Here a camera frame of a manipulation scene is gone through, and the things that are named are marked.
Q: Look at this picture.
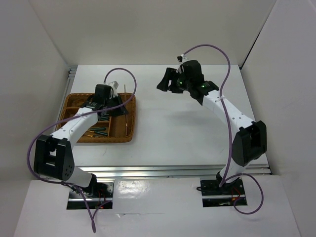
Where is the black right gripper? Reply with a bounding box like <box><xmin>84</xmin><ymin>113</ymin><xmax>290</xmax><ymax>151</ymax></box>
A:
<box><xmin>157</xmin><ymin>67</ymin><xmax>193</xmax><ymax>94</ymax></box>

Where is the gold spoon green handle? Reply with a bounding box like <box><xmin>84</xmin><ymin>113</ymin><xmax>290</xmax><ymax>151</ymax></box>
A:
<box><xmin>85</xmin><ymin>131</ymin><xmax>108</xmax><ymax>137</ymax></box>
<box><xmin>89</xmin><ymin>127</ymin><xmax>107</xmax><ymax>131</ymax></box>

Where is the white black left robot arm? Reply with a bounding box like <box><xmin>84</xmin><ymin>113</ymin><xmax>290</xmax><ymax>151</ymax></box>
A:
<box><xmin>33</xmin><ymin>81</ymin><xmax>128</xmax><ymax>197</ymax></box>

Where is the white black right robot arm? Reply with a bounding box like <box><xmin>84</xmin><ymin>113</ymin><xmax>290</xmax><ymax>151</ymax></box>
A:
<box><xmin>157</xmin><ymin>60</ymin><xmax>267</xmax><ymax>194</ymax></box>

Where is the wicker cutlery tray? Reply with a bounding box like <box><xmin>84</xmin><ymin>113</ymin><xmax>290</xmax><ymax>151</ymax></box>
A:
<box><xmin>59</xmin><ymin>93</ymin><xmax>136</xmax><ymax>144</ymax></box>

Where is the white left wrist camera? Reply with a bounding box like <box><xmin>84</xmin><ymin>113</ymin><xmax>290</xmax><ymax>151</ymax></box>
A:
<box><xmin>103</xmin><ymin>81</ymin><xmax>119</xmax><ymax>98</ymax></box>

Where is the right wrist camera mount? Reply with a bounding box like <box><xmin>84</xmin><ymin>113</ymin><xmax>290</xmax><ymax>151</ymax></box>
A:
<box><xmin>176</xmin><ymin>54</ymin><xmax>189</xmax><ymax>74</ymax></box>

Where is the aluminium frame rail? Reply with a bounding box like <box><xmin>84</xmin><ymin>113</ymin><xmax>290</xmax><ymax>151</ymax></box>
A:
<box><xmin>74</xmin><ymin>164</ymin><xmax>272</xmax><ymax>179</ymax></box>

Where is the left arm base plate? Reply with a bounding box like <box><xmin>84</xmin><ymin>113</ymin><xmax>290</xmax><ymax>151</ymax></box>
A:
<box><xmin>67</xmin><ymin>182</ymin><xmax>114</xmax><ymax>210</ymax></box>

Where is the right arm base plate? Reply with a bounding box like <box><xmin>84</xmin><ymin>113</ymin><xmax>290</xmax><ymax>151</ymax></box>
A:
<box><xmin>196</xmin><ymin>179</ymin><xmax>247</xmax><ymax>207</ymax></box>

